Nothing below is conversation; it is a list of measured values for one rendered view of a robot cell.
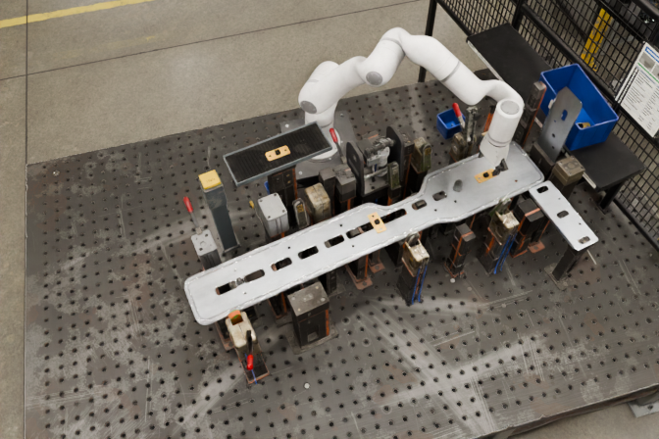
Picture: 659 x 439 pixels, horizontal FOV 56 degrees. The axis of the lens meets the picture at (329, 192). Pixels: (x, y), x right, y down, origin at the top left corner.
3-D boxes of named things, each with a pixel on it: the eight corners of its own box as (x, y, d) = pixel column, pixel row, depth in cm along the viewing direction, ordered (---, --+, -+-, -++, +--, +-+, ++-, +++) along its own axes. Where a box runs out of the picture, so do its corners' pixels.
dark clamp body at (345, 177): (339, 244, 254) (339, 192, 223) (325, 219, 261) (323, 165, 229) (362, 233, 257) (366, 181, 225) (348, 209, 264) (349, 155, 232)
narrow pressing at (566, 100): (553, 164, 238) (582, 105, 210) (535, 143, 244) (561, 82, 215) (554, 164, 238) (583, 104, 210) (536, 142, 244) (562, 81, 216)
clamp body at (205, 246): (213, 303, 240) (195, 260, 210) (203, 279, 246) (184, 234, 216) (236, 293, 243) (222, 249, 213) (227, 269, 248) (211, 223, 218)
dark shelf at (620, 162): (597, 193, 230) (600, 189, 228) (465, 41, 276) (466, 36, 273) (643, 171, 235) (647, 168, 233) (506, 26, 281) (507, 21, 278)
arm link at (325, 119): (299, 121, 256) (299, 83, 235) (320, 89, 264) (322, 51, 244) (326, 132, 254) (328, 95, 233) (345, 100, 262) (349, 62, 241)
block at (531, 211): (510, 261, 249) (528, 225, 225) (494, 239, 254) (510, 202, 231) (531, 252, 251) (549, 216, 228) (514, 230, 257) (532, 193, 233)
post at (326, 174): (326, 235, 256) (324, 180, 223) (320, 226, 259) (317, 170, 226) (336, 230, 258) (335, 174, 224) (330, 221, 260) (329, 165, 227)
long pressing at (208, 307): (202, 335, 203) (201, 334, 202) (179, 279, 214) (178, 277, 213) (548, 181, 235) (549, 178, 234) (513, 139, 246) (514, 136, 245)
